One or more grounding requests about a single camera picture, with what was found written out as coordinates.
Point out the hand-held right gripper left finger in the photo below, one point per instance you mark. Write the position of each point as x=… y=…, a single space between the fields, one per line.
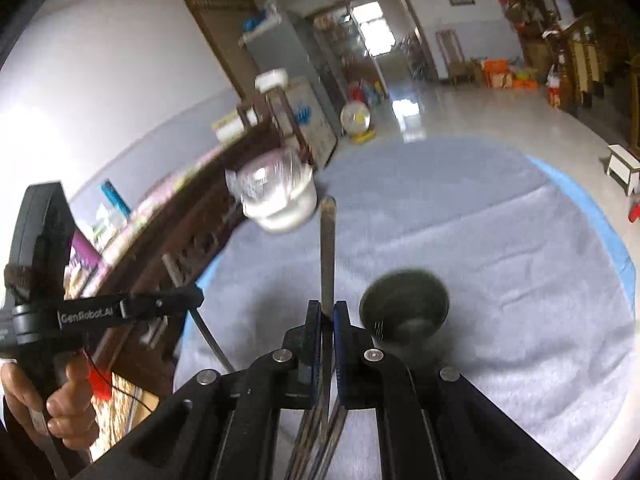
x=314 y=355

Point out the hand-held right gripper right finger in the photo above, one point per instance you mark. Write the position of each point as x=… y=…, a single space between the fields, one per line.
x=341 y=355

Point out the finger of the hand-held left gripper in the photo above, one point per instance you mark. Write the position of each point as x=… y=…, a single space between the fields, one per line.
x=165 y=301

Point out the dark chopstick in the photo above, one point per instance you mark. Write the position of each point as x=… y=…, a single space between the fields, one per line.
x=300 y=450
x=212 y=335
x=332 y=440
x=327 y=260

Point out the dark grey utensil holder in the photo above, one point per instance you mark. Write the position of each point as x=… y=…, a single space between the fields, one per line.
x=405 y=310

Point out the person's left hand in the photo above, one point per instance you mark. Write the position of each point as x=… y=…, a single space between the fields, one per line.
x=75 y=390

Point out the purple box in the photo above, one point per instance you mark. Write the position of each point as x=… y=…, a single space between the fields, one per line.
x=87 y=257

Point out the dark carved wooden bench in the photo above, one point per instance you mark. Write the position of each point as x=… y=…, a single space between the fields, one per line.
x=165 y=220

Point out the blue box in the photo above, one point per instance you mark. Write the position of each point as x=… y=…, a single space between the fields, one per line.
x=116 y=199

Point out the woven straw mat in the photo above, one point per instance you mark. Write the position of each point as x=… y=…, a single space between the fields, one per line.
x=127 y=410

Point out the white bowl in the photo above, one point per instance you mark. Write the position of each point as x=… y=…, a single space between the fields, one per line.
x=290 y=212

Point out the clear plastic wrap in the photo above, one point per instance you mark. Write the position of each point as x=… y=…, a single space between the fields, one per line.
x=265 y=175

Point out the grey towel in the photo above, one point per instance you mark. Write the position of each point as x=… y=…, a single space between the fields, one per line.
x=475 y=260

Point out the small floor fan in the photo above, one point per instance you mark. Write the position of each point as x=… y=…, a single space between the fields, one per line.
x=355 y=117

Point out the white cabinet with blue print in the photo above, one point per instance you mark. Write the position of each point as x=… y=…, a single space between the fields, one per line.
x=312 y=110

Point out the white pot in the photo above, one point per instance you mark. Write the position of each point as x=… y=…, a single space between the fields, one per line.
x=271 y=80

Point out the brown wooden door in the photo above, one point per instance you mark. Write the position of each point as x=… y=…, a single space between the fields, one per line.
x=220 y=40

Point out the grey refrigerator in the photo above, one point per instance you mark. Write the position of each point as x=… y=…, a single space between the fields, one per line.
x=295 y=45

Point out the light blue cloth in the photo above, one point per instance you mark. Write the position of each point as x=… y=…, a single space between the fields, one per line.
x=607 y=240

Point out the glass display cabinet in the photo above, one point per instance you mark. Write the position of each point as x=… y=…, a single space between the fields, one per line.
x=340 y=45

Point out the wooden chair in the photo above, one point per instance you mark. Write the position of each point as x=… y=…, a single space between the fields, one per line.
x=452 y=55

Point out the orange box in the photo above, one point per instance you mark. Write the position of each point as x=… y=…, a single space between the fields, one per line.
x=497 y=72

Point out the white stool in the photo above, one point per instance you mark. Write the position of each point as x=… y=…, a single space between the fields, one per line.
x=622 y=162

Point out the wooden cabinet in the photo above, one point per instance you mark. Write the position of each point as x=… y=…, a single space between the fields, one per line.
x=590 y=55

